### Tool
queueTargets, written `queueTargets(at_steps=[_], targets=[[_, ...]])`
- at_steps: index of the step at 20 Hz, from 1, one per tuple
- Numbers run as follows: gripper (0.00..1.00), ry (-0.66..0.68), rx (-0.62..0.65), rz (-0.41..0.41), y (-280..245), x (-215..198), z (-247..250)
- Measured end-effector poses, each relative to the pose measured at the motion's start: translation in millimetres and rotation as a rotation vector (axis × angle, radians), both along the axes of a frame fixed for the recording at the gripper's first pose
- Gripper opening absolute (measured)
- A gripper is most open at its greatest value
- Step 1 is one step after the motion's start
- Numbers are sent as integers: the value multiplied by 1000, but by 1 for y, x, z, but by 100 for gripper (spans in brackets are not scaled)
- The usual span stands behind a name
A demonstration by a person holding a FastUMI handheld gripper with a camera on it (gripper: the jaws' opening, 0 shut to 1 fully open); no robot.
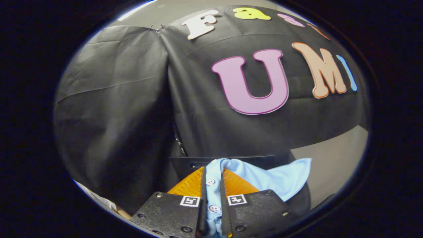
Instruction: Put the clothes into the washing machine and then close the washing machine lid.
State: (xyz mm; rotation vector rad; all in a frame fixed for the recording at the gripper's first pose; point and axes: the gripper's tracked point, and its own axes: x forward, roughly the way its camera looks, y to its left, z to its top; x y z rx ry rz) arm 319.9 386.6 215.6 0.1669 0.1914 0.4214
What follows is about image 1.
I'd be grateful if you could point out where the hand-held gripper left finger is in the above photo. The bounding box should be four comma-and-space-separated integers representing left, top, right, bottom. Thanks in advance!
130, 166, 208, 238

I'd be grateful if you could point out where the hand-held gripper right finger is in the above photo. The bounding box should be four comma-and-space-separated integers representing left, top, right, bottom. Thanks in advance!
220, 167, 295, 238

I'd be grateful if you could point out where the light blue shirt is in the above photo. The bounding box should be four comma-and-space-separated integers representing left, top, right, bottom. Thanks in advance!
198, 158, 313, 238

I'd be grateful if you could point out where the black stand pole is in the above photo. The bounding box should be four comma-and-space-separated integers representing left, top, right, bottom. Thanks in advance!
171, 118, 188, 157

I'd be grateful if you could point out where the black backdrop cloth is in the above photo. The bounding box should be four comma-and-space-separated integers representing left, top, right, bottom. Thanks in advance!
53, 5, 370, 215

